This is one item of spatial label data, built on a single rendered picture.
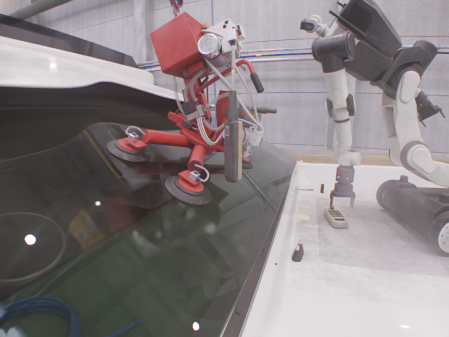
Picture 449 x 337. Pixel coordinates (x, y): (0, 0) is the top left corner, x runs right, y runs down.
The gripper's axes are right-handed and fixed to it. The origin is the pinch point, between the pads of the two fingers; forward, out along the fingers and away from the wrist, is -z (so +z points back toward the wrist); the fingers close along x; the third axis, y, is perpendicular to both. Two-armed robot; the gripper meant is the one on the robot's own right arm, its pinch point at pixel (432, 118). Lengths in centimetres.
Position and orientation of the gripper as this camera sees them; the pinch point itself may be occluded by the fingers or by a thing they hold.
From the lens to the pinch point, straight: 175.7
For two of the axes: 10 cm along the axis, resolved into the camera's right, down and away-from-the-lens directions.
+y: -4.6, 6.5, -6.1
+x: -4.9, 3.8, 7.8
